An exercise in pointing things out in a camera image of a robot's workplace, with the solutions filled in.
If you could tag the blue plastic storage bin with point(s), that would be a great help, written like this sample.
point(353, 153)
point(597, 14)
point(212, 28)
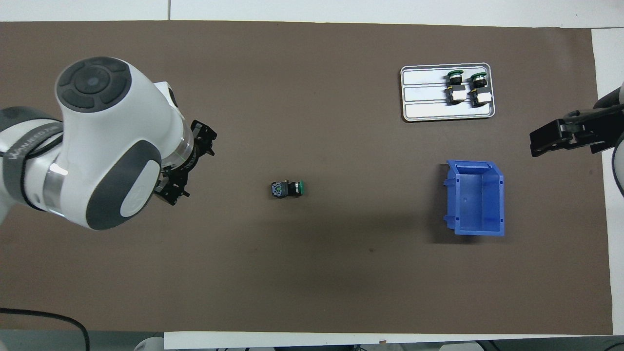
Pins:
point(480, 204)

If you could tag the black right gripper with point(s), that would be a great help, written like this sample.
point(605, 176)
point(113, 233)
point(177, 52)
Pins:
point(604, 124)

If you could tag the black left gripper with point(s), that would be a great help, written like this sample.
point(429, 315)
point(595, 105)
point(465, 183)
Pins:
point(194, 156)

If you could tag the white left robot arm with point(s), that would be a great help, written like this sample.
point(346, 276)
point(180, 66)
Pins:
point(97, 136)

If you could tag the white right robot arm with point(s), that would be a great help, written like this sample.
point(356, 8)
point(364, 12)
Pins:
point(619, 165)

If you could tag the brown paper table mat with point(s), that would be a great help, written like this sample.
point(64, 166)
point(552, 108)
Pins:
point(292, 97)

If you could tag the silver metal tray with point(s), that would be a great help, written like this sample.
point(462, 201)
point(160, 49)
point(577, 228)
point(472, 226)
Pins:
point(429, 112)

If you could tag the green push button switch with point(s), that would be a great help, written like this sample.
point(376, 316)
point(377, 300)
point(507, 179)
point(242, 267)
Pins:
point(456, 95)
point(287, 189)
point(480, 97)

